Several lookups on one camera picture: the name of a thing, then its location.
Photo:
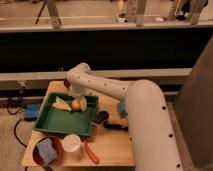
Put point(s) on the brown bowl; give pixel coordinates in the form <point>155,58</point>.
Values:
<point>56,145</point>

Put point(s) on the black handled tool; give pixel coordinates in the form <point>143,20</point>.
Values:
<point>115,126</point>

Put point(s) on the yellow apple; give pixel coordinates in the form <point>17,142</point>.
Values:
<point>75,105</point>

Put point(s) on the green plastic tray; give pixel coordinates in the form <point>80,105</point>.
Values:
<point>53,120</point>

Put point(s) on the blue sponge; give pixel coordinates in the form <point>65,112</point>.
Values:
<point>46,151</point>

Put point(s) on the white paper cup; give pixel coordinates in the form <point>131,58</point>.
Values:
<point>71,143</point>

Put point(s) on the dark red bowl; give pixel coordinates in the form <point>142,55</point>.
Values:
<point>66,83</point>

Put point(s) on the blue crumpled cloth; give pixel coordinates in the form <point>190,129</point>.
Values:
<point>122,110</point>

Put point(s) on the black small cup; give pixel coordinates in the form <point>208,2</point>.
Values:
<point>101,117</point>

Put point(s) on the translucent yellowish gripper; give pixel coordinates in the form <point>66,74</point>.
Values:
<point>83,103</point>

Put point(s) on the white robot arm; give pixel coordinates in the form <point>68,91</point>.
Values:
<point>149,124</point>

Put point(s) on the yellow banana peel toy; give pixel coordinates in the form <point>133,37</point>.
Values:
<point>61,104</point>

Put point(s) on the blue box on floor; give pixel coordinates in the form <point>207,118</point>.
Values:
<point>31,112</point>

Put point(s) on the wooden folding table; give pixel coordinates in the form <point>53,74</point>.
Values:
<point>113,147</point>

